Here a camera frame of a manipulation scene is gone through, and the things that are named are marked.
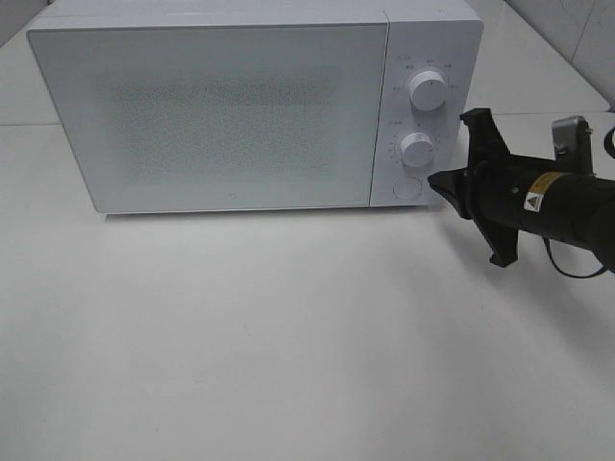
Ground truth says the white microwave oven body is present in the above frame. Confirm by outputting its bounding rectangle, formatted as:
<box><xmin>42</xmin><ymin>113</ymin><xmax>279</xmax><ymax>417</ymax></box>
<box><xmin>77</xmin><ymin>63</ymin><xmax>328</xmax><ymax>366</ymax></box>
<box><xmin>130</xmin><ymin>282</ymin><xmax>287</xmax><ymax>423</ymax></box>
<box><xmin>27</xmin><ymin>1</ymin><xmax>483</xmax><ymax>208</ymax></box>

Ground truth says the white microwave door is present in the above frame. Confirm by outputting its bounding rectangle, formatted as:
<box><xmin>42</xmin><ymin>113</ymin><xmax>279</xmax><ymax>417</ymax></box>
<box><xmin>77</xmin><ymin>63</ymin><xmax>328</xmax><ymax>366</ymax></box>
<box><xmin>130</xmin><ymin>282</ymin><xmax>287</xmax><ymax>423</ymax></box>
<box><xmin>28</xmin><ymin>24</ymin><xmax>387</xmax><ymax>214</ymax></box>

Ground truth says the white microwave knob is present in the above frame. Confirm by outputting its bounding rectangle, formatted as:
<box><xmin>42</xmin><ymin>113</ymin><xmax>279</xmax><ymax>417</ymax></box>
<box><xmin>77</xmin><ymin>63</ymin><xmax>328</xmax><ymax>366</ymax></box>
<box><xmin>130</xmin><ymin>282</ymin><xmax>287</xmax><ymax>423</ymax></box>
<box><xmin>400</xmin><ymin>132</ymin><xmax>435</xmax><ymax>168</ymax></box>
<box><xmin>407</xmin><ymin>68</ymin><xmax>448</xmax><ymax>111</ymax></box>

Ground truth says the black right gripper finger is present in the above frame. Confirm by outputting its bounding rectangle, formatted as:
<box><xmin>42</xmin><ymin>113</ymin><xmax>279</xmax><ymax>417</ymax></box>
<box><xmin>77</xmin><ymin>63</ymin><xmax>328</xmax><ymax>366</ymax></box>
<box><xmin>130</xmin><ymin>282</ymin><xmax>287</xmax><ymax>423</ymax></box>
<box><xmin>428</xmin><ymin>168</ymin><xmax>472</xmax><ymax>219</ymax></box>
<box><xmin>460</xmin><ymin>108</ymin><xmax>510</xmax><ymax>168</ymax></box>

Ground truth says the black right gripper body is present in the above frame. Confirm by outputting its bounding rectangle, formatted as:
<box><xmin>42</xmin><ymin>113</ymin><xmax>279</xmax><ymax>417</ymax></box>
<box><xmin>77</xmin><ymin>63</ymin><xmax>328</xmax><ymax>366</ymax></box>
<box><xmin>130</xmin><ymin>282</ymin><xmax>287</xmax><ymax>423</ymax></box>
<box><xmin>463</xmin><ymin>154</ymin><xmax>553</xmax><ymax>267</ymax></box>

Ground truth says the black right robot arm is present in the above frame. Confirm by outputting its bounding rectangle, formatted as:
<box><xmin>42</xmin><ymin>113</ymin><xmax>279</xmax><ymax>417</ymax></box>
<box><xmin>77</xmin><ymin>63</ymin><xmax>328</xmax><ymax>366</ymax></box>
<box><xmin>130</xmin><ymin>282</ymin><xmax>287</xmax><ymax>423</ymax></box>
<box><xmin>428</xmin><ymin>108</ymin><xmax>614</xmax><ymax>274</ymax></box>

